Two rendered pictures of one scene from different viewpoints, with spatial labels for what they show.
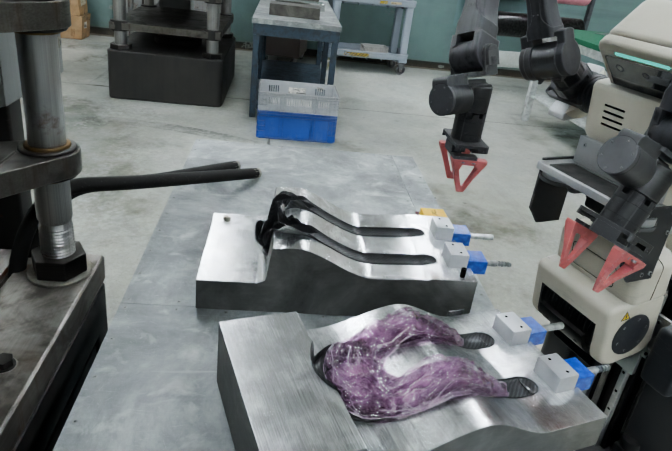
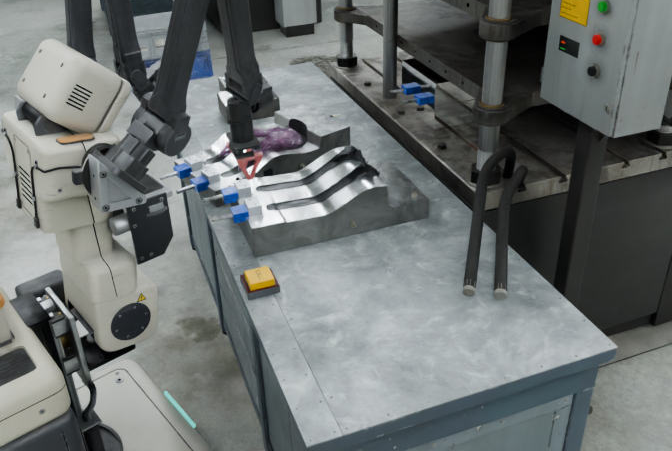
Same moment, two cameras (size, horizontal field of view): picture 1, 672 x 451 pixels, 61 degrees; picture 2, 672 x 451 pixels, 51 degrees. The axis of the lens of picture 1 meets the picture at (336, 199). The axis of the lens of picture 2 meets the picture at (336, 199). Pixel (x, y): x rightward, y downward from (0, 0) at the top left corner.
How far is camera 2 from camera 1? 2.71 m
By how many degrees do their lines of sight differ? 124
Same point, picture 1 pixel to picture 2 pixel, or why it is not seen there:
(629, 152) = not seen: hidden behind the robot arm
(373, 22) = not seen: outside the picture
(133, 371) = (387, 151)
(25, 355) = (439, 151)
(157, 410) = (364, 145)
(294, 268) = not seen: hidden behind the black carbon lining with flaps
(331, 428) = (288, 112)
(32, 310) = (465, 163)
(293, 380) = (307, 118)
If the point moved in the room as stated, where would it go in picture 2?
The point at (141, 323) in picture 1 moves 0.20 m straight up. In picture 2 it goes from (406, 165) to (407, 107)
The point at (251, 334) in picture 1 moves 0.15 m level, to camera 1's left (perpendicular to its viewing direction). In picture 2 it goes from (333, 125) to (378, 119)
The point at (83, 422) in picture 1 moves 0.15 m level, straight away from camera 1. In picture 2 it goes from (385, 137) to (418, 151)
